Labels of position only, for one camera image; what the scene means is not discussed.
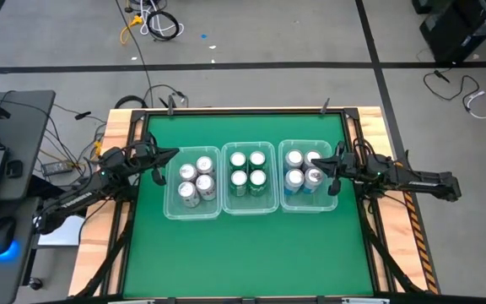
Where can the yellow black hazard tape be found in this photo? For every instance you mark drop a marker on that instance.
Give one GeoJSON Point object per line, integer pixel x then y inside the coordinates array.
{"type": "Point", "coordinates": [420, 249]}

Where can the grey desk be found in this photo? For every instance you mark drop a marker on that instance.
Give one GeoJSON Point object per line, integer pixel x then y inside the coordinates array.
{"type": "Point", "coordinates": [28, 126]}

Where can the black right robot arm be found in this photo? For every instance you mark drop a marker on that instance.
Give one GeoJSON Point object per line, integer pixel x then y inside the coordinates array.
{"type": "Point", "coordinates": [420, 181]}

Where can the small black puck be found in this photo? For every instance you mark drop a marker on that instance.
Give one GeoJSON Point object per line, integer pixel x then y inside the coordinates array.
{"type": "Point", "coordinates": [14, 169]}

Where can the black table clamp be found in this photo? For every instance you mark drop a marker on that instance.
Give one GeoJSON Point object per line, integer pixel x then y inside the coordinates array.
{"type": "Point", "coordinates": [170, 105]}
{"type": "Point", "coordinates": [325, 105]}

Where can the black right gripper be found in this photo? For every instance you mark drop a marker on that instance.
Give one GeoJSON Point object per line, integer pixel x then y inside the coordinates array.
{"type": "Point", "coordinates": [352, 166]}

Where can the black metal table frame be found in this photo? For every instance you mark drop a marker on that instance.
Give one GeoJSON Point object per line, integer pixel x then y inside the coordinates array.
{"type": "Point", "coordinates": [143, 122]}

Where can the black cabinet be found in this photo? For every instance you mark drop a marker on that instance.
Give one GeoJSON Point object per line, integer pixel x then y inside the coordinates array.
{"type": "Point", "coordinates": [458, 29]}

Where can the clear plastic bin with label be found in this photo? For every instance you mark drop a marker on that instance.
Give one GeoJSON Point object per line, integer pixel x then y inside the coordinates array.
{"type": "Point", "coordinates": [249, 207]}

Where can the black computer mouse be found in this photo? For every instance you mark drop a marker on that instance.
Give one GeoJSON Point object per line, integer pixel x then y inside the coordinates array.
{"type": "Point", "coordinates": [1, 234]}

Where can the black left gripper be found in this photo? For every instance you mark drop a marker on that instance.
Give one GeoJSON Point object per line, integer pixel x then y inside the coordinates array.
{"type": "Point", "coordinates": [148, 158]}

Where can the black caster wheel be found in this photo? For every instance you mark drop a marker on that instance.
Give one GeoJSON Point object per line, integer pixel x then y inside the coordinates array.
{"type": "Point", "coordinates": [36, 283]}

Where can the black power adapter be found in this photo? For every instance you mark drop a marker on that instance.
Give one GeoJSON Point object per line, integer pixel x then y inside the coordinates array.
{"type": "Point", "coordinates": [57, 169]}

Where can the wooden table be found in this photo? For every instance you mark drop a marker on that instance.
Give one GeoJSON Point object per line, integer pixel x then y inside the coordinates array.
{"type": "Point", "coordinates": [116, 122]}

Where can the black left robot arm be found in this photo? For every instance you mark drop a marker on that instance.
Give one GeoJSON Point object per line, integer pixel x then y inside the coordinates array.
{"type": "Point", "coordinates": [78, 200]}

